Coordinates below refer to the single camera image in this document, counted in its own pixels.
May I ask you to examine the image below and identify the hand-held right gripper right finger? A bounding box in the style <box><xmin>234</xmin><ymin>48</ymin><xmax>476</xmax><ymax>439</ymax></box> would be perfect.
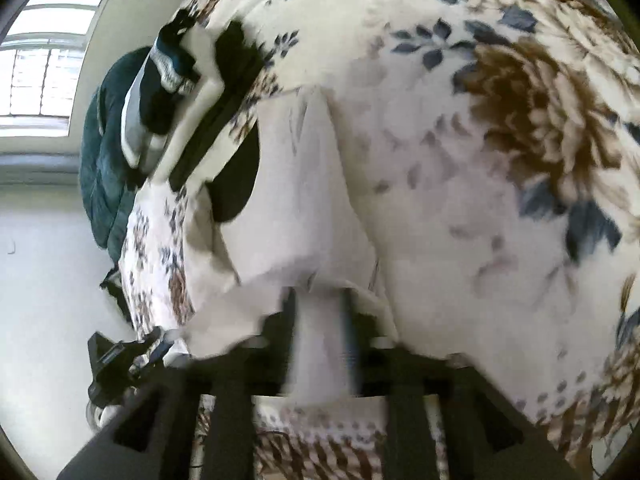
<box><xmin>339</xmin><ymin>290</ymin><xmax>587</xmax><ymax>480</ymax></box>

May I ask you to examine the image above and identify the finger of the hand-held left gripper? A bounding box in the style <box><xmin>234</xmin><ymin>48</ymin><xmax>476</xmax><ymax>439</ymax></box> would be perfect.
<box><xmin>131</xmin><ymin>326</ymin><xmax>177</xmax><ymax>367</ymax></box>

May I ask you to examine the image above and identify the black garment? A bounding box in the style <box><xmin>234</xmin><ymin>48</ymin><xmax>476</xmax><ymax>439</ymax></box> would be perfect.
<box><xmin>169</xmin><ymin>21</ymin><xmax>264</xmax><ymax>224</ymax></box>

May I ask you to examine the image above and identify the window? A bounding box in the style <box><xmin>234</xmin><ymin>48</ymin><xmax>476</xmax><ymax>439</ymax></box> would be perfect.
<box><xmin>0</xmin><ymin>0</ymin><xmax>117</xmax><ymax>137</ymax></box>

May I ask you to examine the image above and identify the floral bed sheet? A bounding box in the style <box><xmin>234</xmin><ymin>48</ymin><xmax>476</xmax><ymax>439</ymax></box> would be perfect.
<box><xmin>119</xmin><ymin>0</ymin><xmax>640</xmax><ymax>480</ymax></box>

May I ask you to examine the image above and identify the dark green quilt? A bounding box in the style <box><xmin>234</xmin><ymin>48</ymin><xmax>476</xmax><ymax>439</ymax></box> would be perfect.
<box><xmin>79</xmin><ymin>46</ymin><xmax>153</xmax><ymax>265</ymax></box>

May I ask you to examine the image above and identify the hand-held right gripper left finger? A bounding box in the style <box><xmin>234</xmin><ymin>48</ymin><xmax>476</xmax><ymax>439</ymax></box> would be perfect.
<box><xmin>57</xmin><ymin>287</ymin><xmax>299</xmax><ymax>480</ymax></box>

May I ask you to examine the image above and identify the white small garment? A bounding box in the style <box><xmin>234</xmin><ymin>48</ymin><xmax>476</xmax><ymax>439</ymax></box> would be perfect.
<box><xmin>184</xmin><ymin>85</ymin><xmax>402</xmax><ymax>407</ymax></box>

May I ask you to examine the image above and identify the white folded garment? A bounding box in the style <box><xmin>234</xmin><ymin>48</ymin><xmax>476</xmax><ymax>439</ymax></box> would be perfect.
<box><xmin>149</xmin><ymin>27</ymin><xmax>227</xmax><ymax>192</ymax></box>

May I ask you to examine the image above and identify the dark striped knit garment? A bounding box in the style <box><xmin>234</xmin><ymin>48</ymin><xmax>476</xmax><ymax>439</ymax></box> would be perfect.
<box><xmin>121</xmin><ymin>10</ymin><xmax>202</xmax><ymax>170</ymax></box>

